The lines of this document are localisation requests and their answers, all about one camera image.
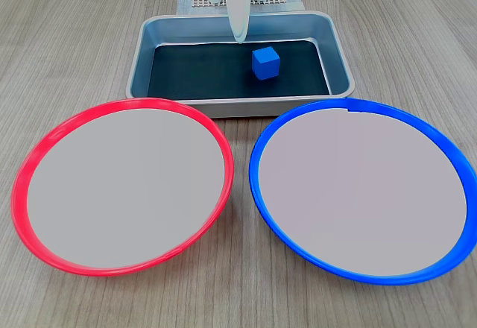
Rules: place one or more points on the blue cube block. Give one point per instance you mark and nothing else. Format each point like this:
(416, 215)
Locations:
(265, 63)

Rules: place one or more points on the black tray liner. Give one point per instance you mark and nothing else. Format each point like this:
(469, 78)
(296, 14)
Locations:
(201, 71)

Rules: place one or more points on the silver metal tray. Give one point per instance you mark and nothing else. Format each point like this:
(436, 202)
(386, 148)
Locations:
(238, 109)

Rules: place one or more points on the red rimmed white dish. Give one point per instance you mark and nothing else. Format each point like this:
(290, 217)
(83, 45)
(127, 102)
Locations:
(123, 190)

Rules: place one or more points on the blue rimmed white dish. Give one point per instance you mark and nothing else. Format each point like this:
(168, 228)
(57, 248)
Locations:
(361, 194)

